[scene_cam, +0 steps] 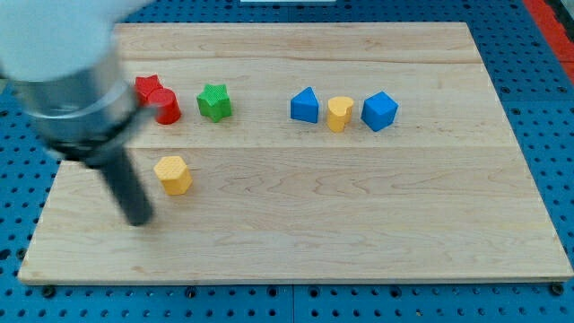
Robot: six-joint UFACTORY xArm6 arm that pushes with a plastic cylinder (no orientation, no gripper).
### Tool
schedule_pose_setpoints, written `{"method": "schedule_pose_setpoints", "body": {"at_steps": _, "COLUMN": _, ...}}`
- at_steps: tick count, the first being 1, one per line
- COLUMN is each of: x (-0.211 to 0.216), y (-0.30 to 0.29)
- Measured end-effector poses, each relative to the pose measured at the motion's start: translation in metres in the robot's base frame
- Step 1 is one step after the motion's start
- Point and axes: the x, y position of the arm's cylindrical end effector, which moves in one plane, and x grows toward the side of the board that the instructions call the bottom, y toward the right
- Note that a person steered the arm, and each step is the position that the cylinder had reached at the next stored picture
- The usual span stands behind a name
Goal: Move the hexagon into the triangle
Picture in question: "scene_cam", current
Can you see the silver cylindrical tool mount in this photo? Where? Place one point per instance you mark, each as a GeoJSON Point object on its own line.
{"type": "Point", "coordinates": [87, 116]}

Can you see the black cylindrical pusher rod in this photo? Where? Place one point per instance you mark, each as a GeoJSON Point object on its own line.
{"type": "Point", "coordinates": [125, 186]}

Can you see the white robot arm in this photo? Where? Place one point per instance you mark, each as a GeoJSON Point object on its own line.
{"type": "Point", "coordinates": [61, 57]}

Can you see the yellow hexagon block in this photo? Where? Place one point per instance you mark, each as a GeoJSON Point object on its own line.
{"type": "Point", "coordinates": [174, 175]}

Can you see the blue triangle block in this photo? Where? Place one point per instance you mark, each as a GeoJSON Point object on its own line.
{"type": "Point", "coordinates": [304, 106]}

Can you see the red star block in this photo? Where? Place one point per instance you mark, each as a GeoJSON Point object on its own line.
{"type": "Point", "coordinates": [145, 86]}

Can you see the red cylinder block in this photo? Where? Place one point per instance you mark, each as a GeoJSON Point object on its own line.
{"type": "Point", "coordinates": [166, 102]}

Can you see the green star block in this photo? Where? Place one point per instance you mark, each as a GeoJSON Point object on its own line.
{"type": "Point", "coordinates": [214, 102]}

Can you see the light wooden board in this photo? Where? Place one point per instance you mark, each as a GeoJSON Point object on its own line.
{"type": "Point", "coordinates": [442, 195]}

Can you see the yellow heart block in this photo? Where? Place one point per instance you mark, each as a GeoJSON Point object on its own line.
{"type": "Point", "coordinates": [339, 113]}

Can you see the blue cube block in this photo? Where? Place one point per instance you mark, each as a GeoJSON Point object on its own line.
{"type": "Point", "coordinates": [379, 111]}

